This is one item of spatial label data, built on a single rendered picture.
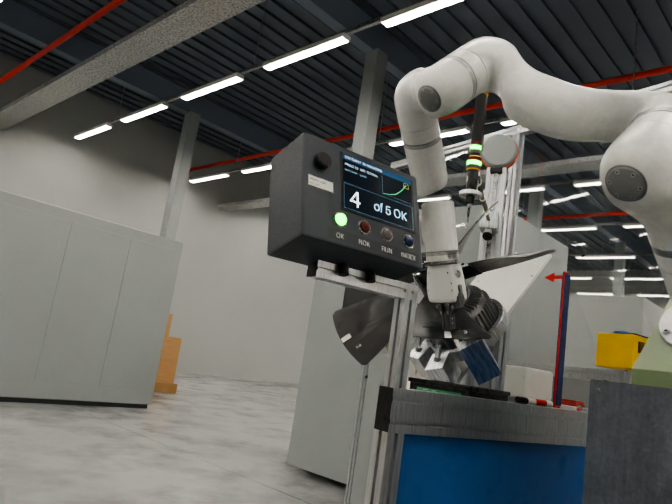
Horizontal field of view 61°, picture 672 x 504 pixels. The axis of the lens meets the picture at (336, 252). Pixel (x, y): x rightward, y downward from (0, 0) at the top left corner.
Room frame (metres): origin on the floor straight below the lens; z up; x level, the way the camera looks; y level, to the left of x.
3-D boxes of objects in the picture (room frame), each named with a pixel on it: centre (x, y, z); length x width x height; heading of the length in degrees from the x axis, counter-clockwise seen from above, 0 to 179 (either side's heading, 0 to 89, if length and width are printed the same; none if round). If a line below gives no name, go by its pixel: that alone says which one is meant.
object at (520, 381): (2.17, -0.76, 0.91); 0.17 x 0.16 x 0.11; 124
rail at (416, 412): (1.34, -0.50, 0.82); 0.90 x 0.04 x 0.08; 124
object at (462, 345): (1.67, -0.44, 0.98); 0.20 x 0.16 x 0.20; 124
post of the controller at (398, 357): (1.09, -0.15, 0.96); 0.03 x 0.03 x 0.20; 34
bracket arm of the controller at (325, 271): (1.04, -0.06, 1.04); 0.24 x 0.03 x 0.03; 124
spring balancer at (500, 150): (2.36, -0.64, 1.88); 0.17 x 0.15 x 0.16; 34
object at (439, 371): (1.72, -0.37, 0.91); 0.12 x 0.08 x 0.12; 124
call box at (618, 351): (1.56, -0.83, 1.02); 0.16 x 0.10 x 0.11; 124
